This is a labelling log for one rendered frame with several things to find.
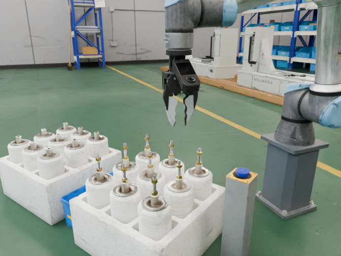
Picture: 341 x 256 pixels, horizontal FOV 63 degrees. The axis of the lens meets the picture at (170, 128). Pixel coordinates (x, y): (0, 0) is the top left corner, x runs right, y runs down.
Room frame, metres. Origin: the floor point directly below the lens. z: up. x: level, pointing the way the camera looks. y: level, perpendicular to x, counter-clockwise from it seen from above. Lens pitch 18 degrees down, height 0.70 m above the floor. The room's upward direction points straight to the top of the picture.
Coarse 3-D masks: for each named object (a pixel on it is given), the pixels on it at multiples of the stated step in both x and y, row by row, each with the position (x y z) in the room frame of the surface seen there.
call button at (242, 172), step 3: (237, 168) 0.73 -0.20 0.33; (240, 168) 0.73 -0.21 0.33; (243, 168) 0.73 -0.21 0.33; (237, 171) 0.71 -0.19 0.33; (240, 171) 0.71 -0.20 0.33; (243, 171) 0.71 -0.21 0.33; (246, 171) 0.71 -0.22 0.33; (249, 171) 0.72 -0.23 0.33; (237, 174) 0.71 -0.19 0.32; (240, 174) 0.71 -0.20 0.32; (243, 174) 0.70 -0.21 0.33; (246, 174) 0.70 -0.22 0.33
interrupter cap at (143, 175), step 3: (144, 171) 0.86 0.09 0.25; (156, 171) 0.86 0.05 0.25; (159, 171) 0.86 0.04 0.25; (141, 174) 0.84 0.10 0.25; (144, 174) 0.84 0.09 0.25; (156, 174) 0.84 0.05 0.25; (159, 174) 0.84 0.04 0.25; (141, 177) 0.82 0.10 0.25; (144, 177) 0.82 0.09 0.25; (147, 177) 0.82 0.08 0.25; (150, 177) 0.82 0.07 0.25; (156, 177) 0.82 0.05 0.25; (159, 177) 0.82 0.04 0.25; (147, 180) 0.80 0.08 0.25; (150, 180) 0.80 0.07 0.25
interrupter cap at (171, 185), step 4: (172, 180) 0.80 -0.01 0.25; (184, 180) 0.80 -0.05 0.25; (168, 184) 0.77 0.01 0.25; (172, 184) 0.77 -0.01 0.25; (184, 184) 0.77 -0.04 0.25; (188, 184) 0.77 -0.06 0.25; (168, 188) 0.75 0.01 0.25; (172, 188) 0.75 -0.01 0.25; (176, 188) 0.75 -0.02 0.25; (180, 188) 0.75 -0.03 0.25; (184, 188) 0.75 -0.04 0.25; (188, 188) 0.75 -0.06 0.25; (176, 192) 0.73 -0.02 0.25; (180, 192) 0.73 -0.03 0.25; (184, 192) 0.73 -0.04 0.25
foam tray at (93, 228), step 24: (216, 192) 0.85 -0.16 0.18; (72, 216) 0.79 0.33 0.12; (96, 216) 0.71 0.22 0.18; (192, 216) 0.71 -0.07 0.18; (216, 216) 0.81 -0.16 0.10; (96, 240) 0.72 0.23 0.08; (120, 240) 0.65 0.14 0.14; (144, 240) 0.61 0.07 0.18; (168, 240) 0.61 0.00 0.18; (192, 240) 0.69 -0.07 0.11
